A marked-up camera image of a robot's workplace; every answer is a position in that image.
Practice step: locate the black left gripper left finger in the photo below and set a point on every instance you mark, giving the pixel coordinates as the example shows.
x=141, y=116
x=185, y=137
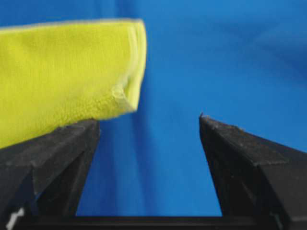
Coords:
x=46, y=175

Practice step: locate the blue table cloth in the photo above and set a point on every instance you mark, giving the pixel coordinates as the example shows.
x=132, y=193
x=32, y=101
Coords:
x=242, y=62

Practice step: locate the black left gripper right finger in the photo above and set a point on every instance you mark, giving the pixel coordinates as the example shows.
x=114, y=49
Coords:
x=260, y=184

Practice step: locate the yellow-green towel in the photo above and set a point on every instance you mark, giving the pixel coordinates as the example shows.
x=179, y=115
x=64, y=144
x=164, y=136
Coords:
x=56, y=74

